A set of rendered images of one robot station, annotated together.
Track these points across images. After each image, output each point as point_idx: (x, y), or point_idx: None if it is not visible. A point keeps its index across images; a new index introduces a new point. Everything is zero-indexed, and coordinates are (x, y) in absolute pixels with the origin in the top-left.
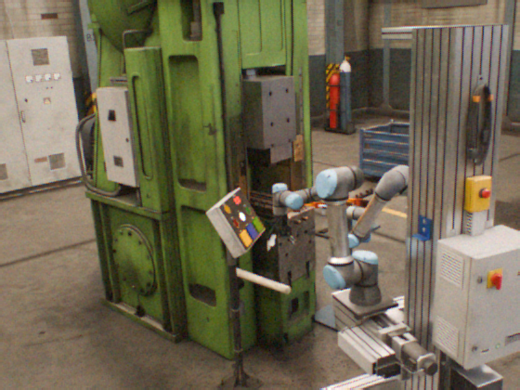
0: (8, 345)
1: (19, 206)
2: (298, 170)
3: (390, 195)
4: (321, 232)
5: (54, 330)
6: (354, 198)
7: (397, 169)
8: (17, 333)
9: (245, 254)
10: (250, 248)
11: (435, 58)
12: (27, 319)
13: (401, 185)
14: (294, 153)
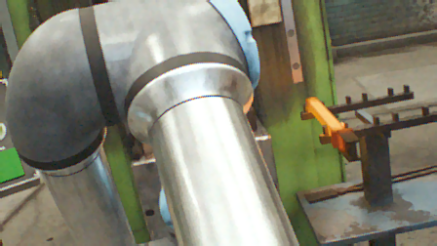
0: (17, 244)
1: None
2: (275, 48)
3: (25, 142)
4: (307, 199)
5: (59, 240)
6: (366, 126)
7: (115, 2)
8: (37, 232)
9: (127, 215)
10: (138, 204)
11: None
12: (62, 219)
13: (59, 90)
14: (250, 8)
